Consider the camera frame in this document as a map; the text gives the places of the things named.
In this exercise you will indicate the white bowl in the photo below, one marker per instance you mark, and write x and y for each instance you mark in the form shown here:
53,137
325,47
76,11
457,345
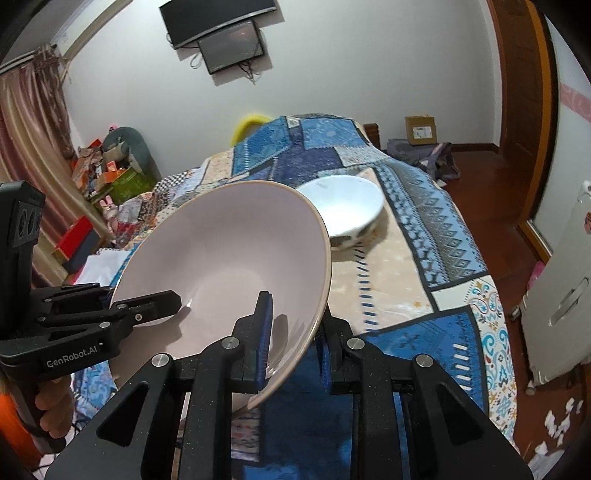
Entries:
350,207

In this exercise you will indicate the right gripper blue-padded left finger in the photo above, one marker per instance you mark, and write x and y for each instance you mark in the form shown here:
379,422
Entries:
234,364

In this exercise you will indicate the white folding stool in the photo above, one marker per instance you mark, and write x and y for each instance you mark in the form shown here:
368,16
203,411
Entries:
555,312

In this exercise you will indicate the white folded paper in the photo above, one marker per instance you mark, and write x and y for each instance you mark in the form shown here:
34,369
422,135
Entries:
104,268

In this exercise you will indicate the teal round chair back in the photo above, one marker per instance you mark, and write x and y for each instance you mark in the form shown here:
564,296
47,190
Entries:
134,144

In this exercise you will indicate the yellow curved foam tube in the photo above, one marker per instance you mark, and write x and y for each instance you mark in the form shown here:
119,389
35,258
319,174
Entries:
246,126

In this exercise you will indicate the small black wall monitor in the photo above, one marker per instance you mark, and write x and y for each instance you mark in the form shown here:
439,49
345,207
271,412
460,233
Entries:
230,46

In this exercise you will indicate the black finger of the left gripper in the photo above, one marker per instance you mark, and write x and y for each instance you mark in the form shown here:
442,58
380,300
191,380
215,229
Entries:
150,307

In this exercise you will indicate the pink rabbit toy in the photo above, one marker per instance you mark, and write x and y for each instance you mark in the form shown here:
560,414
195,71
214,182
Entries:
109,212

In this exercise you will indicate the pink bowl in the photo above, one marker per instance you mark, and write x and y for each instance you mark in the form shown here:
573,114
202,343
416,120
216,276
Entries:
217,252

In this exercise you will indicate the black wall television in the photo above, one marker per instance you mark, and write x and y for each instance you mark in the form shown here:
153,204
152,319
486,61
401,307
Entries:
188,20

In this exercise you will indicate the white wardrobe sliding door hearts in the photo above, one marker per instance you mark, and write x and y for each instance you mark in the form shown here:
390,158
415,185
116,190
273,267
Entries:
570,165

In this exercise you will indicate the brown wooden door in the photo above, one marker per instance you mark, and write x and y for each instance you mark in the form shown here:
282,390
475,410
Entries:
529,103

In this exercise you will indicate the green box of clutter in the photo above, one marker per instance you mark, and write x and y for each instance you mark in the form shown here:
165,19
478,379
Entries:
115,173

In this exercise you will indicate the striped brown curtain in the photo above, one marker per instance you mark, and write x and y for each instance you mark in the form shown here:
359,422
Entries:
36,146

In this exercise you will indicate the red box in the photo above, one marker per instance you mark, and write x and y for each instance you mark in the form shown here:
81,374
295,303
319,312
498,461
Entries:
79,242

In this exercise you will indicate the patchwork patterned tablecloth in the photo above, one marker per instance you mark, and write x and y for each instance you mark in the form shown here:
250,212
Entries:
416,283

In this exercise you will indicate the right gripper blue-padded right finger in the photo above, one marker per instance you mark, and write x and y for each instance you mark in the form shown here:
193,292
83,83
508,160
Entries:
352,366

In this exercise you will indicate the small cardboard box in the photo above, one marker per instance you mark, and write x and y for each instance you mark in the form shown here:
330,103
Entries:
421,130

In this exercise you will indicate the person's left hand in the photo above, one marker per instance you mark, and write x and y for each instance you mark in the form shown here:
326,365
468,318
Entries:
55,401

